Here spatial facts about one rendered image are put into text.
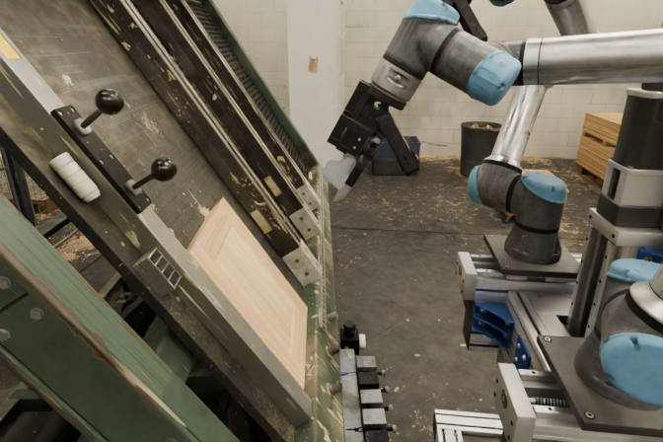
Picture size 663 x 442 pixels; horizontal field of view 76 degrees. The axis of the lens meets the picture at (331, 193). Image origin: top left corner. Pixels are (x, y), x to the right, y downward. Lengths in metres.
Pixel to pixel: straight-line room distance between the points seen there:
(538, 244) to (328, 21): 3.97
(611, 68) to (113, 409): 0.82
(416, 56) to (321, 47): 4.25
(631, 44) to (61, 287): 0.81
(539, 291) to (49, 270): 1.19
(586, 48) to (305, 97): 4.36
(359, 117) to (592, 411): 0.63
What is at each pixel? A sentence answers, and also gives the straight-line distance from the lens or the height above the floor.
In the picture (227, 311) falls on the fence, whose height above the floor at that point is 1.15.
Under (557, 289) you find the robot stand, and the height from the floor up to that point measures 0.96.
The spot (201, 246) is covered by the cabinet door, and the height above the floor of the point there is 1.22.
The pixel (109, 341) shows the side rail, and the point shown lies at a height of 1.29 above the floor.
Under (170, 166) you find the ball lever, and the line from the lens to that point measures 0.68.
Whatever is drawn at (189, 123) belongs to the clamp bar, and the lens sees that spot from 1.24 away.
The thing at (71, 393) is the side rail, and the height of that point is 1.22.
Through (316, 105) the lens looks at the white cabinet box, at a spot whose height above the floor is 0.93.
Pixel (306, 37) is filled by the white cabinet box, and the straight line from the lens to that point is 4.94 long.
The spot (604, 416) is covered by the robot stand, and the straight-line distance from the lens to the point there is 0.91.
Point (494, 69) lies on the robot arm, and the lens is 0.66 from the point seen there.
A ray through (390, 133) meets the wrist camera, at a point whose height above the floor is 1.48.
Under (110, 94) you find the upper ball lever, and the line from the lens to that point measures 0.68.
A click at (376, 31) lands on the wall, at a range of 6.27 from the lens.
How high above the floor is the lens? 1.62
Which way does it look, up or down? 20 degrees down
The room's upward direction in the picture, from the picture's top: straight up
